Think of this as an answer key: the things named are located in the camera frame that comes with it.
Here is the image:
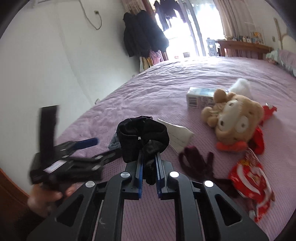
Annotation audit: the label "black sock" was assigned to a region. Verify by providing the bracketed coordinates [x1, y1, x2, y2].
[116, 116, 170, 185]

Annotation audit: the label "red snack bag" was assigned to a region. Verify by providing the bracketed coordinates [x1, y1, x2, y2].
[228, 148, 275, 222]

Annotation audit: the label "red cloth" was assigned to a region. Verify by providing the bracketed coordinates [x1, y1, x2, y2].
[252, 102, 278, 155]

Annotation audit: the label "person's left hand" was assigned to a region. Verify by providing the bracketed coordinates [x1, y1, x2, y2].
[27, 184, 64, 218]

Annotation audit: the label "grey sock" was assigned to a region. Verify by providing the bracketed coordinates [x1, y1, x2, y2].
[108, 133, 121, 151]

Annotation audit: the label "purple bed sheet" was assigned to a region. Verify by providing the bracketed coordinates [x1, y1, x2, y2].
[57, 57, 295, 240]

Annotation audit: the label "white milk carton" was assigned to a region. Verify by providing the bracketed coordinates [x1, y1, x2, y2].
[186, 87, 216, 109]

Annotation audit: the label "brown plush toy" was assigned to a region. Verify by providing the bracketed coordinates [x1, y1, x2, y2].
[201, 89, 264, 152]

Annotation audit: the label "pink clothes on rack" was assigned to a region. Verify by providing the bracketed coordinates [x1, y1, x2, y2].
[139, 50, 164, 73]

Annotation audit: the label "white fluffy ball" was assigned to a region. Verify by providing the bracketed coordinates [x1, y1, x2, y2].
[228, 78, 253, 99]

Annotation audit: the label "dark hanging coats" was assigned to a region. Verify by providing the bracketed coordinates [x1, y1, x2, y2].
[123, 10, 169, 58]

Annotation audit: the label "wooden desk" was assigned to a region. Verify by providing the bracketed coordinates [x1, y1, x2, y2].
[216, 40, 273, 60]

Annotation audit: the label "dark clothes on balcony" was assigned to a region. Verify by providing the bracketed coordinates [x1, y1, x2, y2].
[154, 0, 186, 31]

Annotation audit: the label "colourful box on desk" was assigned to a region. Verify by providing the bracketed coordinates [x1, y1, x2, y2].
[251, 32, 264, 45]

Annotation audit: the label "purple pillow with teal trim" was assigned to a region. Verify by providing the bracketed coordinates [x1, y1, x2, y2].
[266, 49, 296, 77]

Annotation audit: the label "beige curtain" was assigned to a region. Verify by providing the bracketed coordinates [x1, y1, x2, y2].
[213, 0, 255, 39]

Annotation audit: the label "wall cable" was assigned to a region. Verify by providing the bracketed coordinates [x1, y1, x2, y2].
[77, 0, 103, 31]

